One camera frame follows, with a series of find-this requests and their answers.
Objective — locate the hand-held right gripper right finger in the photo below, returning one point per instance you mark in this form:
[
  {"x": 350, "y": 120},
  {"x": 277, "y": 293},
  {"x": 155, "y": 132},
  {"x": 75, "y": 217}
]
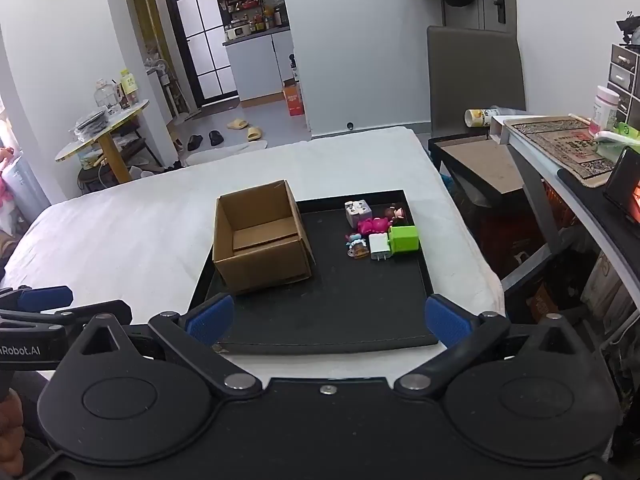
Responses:
[{"x": 446, "y": 320}]

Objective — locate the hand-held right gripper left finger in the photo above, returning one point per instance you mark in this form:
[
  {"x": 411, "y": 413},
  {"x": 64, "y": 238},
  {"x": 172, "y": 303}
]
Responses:
[{"x": 210, "y": 319}]

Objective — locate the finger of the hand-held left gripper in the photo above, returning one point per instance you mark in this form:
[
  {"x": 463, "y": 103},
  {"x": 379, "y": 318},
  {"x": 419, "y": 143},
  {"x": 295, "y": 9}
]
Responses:
[
  {"x": 75, "y": 316},
  {"x": 45, "y": 298}
]

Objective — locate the brown cardboard box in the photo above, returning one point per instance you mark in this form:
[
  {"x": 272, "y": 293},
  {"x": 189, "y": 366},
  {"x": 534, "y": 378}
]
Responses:
[{"x": 260, "y": 260}]

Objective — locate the green cube charger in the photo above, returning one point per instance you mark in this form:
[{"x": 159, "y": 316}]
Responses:
[{"x": 404, "y": 240}]

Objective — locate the white plug charger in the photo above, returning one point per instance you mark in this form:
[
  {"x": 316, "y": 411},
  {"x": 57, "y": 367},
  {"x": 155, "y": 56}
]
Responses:
[{"x": 379, "y": 247}]

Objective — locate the black tray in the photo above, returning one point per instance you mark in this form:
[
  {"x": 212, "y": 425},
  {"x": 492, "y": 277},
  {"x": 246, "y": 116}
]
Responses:
[{"x": 340, "y": 305}]

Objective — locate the blue figurine with red hair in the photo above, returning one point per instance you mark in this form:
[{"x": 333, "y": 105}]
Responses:
[{"x": 357, "y": 247}]

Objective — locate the pink doll figure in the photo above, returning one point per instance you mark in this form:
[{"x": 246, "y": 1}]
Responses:
[{"x": 377, "y": 224}]

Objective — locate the person's left hand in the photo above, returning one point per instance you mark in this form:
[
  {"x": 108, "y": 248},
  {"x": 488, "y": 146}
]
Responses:
[{"x": 10, "y": 440}]

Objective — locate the purple and white cube adapter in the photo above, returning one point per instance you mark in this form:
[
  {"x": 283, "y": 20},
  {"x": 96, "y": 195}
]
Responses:
[{"x": 359, "y": 212}]

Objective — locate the black side table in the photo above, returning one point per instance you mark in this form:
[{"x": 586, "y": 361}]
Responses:
[{"x": 480, "y": 170}]

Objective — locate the grey desk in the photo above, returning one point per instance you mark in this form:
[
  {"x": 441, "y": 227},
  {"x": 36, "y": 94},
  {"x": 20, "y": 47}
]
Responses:
[{"x": 560, "y": 195}]

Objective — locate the black slipper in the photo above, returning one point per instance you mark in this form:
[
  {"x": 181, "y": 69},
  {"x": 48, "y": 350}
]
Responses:
[
  {"x": 195, "y": 143},
  {"x": 216, "y": 138}
]

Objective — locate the round yellow-edged table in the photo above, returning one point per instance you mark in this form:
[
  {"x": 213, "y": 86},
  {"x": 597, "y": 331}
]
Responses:
[{"x": 107, "y": 132}]

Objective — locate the yellow slipper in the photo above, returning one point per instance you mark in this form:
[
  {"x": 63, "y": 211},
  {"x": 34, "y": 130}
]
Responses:
[
  {"x": 254, "y": 133},
  {"x": 238, "y": 124}
]

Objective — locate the printed brown desk mat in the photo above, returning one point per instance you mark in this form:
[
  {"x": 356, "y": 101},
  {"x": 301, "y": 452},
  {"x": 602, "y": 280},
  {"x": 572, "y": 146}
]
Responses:
[{"x": 560, "y": 145}]

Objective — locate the glass jar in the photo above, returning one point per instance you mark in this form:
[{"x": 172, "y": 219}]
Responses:
[{"x": 106, "y": 97}]

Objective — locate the black phone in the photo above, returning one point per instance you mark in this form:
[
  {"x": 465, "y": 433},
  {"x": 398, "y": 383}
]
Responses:
[{"x": 625, "y": 187}]

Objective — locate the orange box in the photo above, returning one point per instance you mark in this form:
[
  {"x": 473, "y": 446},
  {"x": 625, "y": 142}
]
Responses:
[{"x": 294, "y": 101}]

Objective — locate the grey chair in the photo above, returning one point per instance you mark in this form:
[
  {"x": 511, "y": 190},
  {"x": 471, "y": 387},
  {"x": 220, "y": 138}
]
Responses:
[{"x": 472, "y": 75}]

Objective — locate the green tissue pack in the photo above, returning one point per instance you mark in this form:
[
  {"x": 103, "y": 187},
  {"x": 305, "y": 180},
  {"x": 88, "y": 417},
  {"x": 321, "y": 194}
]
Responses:
[{"x": 620, "y": 140}]

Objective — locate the white bottle with pink lid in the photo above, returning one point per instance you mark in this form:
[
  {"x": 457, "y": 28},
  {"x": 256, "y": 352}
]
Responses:
[{"x": 604, "y": 107}]

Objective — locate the black-framed glass door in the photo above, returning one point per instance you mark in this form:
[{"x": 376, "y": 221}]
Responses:
[{"x": 200, "y": 35}]

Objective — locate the grey drawer organizer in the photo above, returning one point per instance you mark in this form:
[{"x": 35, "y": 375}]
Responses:
[{"x": 625, "y": 77}]

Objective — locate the kitchen shelf rack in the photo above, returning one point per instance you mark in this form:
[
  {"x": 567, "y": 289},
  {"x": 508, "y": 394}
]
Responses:
[{"x": 252, "y": 12}]

